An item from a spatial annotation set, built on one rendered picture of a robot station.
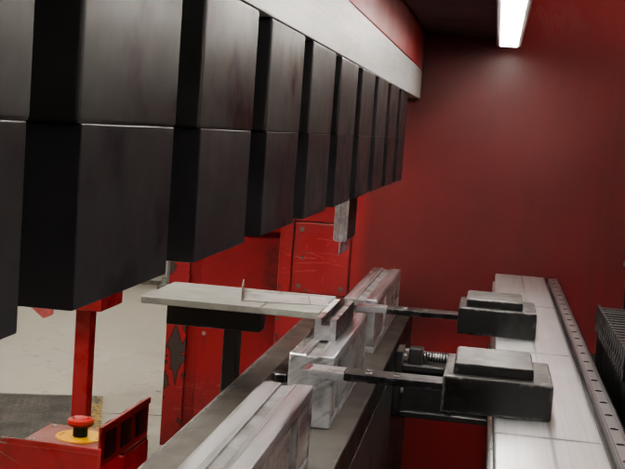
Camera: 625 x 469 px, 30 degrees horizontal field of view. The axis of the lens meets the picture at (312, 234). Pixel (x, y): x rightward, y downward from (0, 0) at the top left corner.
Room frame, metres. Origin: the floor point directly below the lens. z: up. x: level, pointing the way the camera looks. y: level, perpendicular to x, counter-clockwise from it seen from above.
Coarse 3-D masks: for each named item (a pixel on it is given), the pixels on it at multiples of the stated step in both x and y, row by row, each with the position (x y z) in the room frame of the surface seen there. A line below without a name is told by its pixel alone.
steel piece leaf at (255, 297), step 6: (246, 294) 1.76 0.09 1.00; (252, 294) 1.76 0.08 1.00; (258, 294) 1.77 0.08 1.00; (264, 294) 1.77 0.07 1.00; (270, 294) 1.78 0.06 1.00; (276, 294) 1.78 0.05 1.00; (282, 294) 1.78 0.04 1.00; (246, 300) 1.70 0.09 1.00; (252, 300) 1.71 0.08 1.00; (258, 300) 1.71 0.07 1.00; (264, 300) 1.71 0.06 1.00; (270, 300) 1.72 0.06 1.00; (276, 300) 1.72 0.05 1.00; (282, 300) 1.73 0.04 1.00; (288, 300) 1.73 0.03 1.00; (294, 300) 1.73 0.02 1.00; (300, 300) 1.74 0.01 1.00; (306, 300) 1.74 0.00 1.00
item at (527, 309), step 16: (368, 304) 1.72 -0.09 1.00; (464, 304) 1.66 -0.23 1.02; (480, 304) 1.65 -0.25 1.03; (496, 304) 1.64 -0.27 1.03; (512, 304) 1.64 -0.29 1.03; (528, 304) 1.71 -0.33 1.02; (464, 320) 1.64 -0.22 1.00; (480, 320) 1.63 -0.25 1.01; (496, 320) 1.63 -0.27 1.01; (512, 320) 1.63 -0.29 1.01; (528, 320) 1.62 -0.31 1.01; (496, 336) 1.63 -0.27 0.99; (512, 336) 1.63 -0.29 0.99; (528, 336) 1.62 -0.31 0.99
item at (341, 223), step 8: (352, 200) 1.72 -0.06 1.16; (336, 208) 1.68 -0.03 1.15; (344, 208) 1.68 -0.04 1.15; (352, 208) 1.73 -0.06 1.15; (336, 216) 1.68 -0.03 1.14; (344, 216) 1.68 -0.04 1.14; (352, 216) 1.73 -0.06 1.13; (336, 224) 1.68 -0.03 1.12; (344, 224) 1.68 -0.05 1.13; (352, 224) 1.74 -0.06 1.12; (336, 232) 1.68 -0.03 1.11; (344, 232) 1.68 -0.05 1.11; (352, 232) 1.75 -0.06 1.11; (336, 240) 1.68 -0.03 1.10; (344, 240) 1.68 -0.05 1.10; (344, 248) 1.73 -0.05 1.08
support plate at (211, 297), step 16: (160, 288) 1.77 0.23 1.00; (176, 288) 1.78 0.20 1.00; (192, 288) 1.79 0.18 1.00; (208, 288) 1.80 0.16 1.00; (224, 288) 1.82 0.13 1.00; (240, 288) 1.83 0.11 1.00; (176, 304) 1.67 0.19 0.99; (192, 304) 1.67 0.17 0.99; (208, 304) 1.67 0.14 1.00; (224, 304) 1.66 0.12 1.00; (240, 304) 1.67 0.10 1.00; (256, 304) 1.68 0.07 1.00; (272, 304) 1.69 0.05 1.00; (288, 304) 1.70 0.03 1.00
